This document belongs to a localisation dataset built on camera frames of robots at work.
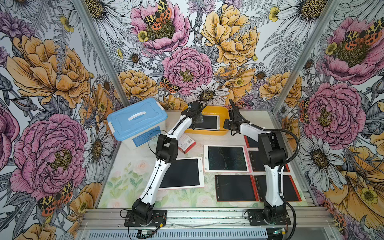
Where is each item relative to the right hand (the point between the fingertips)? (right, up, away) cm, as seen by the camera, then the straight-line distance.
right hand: (227, 126), depth 107 cm
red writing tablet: (+31, -37, -21) cm, 53 cm away
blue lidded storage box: (-55, 0, -16) cm, 58 cm away
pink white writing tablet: (-5, -21, -11) cm, 24 cm away
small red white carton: (-28, -11, -8) cm, 32 cm away
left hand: (-24, +3, +3) cm, 25 cm away
